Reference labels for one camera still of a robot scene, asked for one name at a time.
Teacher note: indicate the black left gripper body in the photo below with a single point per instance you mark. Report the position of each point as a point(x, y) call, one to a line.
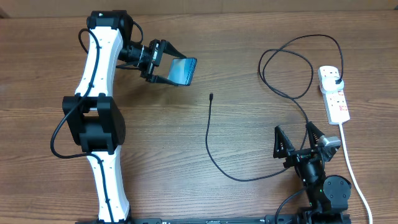
point(152, 59)

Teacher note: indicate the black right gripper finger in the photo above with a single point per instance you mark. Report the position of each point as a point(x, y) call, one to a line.
point(314, 135)
point(282, 145)

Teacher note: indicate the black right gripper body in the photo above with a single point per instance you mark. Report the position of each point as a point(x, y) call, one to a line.
point(296, 157)

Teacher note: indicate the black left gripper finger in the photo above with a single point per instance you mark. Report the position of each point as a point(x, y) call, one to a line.
point(171, 50)
point(160, 79)

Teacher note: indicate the blue Samsung Galaxy smartphone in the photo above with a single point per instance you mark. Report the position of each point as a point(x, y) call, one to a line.
point(182, 71)

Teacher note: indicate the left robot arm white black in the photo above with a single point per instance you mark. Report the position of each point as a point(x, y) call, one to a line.
point(95, 122)

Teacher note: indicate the white charger plug adapter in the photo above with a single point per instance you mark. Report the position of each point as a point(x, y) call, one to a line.
point(331, 84)

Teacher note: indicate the white power strip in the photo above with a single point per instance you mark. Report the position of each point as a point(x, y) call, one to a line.
point(335, 102)

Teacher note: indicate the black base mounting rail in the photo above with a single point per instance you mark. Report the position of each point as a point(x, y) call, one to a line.
point(214, 221)

